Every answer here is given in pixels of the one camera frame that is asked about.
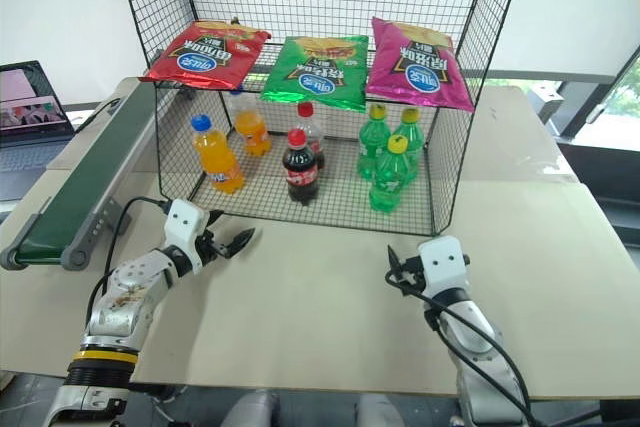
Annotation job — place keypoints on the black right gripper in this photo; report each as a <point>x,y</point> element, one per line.
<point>414,274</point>

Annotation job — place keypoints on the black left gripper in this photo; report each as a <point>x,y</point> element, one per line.
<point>212,247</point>

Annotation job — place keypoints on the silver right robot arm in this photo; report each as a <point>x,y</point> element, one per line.
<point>470,329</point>

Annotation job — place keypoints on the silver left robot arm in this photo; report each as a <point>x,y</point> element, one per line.
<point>130,287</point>

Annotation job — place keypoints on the orange soda bottle blue cap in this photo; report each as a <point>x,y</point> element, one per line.
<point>220,159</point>
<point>252,132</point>

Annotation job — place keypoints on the green soda bottle yellow cap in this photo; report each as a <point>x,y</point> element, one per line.
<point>412,139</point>
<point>371,144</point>
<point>389,182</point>

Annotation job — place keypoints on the cola bottle red cap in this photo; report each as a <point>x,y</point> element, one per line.
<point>314,134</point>
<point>300,172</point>

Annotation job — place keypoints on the red chip bag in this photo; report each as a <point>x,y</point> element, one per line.
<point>210,57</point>

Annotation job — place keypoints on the green chip bag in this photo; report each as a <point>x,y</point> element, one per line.
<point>315,74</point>

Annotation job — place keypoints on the grey rounded shape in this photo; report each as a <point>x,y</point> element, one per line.
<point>257,409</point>

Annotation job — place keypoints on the magenta chip bag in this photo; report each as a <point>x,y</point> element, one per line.
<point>417,69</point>

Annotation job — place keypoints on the dark grey laptop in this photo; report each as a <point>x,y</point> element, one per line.
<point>30,102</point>

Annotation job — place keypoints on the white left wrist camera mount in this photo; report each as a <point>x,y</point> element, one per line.
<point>186,227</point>

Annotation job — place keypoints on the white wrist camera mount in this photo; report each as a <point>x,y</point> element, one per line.
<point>186,227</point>
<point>442,262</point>

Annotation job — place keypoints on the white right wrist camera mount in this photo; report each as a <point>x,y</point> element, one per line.
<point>442,262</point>

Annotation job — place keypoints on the green conveyor belt grey frame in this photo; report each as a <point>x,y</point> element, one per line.
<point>85,182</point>

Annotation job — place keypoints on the grey metal bracket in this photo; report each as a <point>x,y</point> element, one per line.
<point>547,107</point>

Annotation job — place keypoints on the black window frame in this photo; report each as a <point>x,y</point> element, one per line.
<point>602,97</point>

